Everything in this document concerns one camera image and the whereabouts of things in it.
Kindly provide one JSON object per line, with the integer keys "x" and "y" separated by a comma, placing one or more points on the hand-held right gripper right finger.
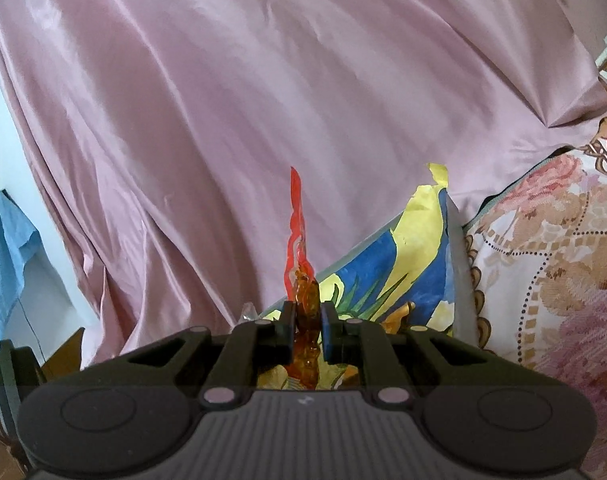
{"x": 328, "y": 332}

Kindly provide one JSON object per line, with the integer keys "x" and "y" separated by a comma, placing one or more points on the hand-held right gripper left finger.
{"x": 287, "y": 332}

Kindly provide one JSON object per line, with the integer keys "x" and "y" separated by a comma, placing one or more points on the red clear snack packet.
{"x": 306, "y": 300}

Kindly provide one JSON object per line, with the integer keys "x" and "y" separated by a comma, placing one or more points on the blue cloth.
{"x": 3, "y": 260}

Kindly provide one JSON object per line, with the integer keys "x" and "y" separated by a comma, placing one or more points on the grey tray box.
{"x": 383, "y": 270}

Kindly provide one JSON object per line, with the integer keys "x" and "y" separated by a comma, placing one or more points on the wooden headboard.
{"x": 65, "y": 355}

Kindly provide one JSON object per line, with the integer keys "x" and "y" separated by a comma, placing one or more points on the pink satin curtain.
{"x": 233, "y": 110}

